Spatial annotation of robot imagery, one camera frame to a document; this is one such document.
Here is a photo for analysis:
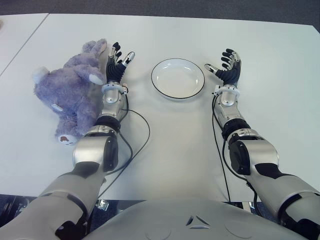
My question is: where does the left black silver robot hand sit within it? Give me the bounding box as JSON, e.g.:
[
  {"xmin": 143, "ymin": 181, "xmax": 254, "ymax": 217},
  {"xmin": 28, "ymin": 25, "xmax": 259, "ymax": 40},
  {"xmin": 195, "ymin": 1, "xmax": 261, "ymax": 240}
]
[{"xmin": 106, "ymin": 41, "xmax": 137, "ymax": 85}]

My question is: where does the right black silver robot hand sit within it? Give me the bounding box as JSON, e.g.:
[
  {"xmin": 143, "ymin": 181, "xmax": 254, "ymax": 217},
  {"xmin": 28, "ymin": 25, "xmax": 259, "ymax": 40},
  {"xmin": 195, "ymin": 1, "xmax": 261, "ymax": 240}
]
[{"xmin": 204, "ymin": 48, "xmax": 243, "ymax": 87}]

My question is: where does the purple plush rabbit doll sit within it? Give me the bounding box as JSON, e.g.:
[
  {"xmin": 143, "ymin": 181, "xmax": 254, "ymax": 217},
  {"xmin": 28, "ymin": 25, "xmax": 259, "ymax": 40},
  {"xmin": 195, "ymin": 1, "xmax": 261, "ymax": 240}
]
[{"xmin": 31, "ymin": 38, "xmax": 108, "ymax": 146}]

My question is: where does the white plate with black rim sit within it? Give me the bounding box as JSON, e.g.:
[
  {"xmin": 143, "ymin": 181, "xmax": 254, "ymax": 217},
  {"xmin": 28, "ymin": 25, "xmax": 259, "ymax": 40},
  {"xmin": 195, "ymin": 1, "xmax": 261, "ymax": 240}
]
[{"xmin": 150, "ymin": 58, "xmax": 206, "ymax": 101}]

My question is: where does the grey robot torso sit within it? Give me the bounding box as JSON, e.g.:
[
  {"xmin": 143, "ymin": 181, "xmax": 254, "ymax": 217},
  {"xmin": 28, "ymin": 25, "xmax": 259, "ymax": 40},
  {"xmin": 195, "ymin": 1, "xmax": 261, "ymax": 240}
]
[{"xmin": 86, "ymin": 198, "xmax": 308, "ymax": 240}]

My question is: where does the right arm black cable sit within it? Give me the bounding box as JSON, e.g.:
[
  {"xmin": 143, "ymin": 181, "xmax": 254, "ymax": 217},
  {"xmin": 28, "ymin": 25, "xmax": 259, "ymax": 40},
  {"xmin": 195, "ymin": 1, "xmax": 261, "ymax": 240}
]
[{"xmin": 211, "ymin": 91, "xmax": 260, "ymax": 204}]

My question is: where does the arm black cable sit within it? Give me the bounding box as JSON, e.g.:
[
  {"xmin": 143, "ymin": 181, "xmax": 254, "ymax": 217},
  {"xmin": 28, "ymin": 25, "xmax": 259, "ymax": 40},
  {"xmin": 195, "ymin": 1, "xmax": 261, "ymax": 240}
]
[
  {"xmin": 211, "ymin": 91, "xmax": 260, "ymax": 204},
  {"xmin": 96, "ymin": 86, "xmax": 151, "ymax": 201}
]

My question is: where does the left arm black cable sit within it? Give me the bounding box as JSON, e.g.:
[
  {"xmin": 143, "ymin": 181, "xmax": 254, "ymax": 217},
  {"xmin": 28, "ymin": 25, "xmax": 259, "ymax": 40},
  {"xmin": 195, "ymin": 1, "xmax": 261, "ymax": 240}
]
[{"xmin": 96, "ymin": 86, "xmax": 151, "ymax": 201}]

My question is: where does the metal table bracket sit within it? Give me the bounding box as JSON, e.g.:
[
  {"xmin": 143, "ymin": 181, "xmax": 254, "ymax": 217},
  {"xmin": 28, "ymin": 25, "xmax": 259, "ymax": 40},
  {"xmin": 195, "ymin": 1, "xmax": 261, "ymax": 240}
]
[
  {"xmin": 96, "ymin": 199, "xmax": 110, "ymax": 210},
  {"xmin": 241, "ymin": 201, "xmax": 256, "ymax": 213}
]

